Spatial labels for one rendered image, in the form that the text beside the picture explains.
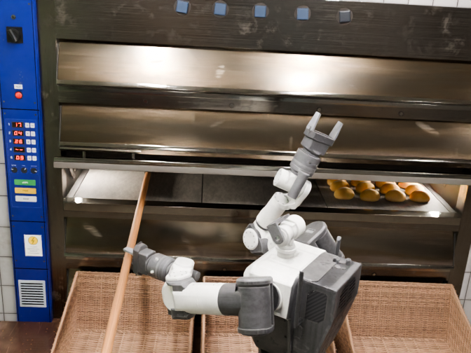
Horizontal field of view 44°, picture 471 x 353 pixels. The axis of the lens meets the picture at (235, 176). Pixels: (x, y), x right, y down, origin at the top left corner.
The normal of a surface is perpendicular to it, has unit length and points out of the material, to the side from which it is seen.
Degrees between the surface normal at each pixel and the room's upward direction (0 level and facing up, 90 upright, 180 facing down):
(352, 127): 70
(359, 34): 90
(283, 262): 0
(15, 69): 90
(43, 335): 0
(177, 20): 90
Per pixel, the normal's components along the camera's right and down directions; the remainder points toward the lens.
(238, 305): -0.54, -0.07
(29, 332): 0.06, -0.94
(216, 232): 0.06, 0.00
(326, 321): -0.53, 0.26
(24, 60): 0.04, 0.35
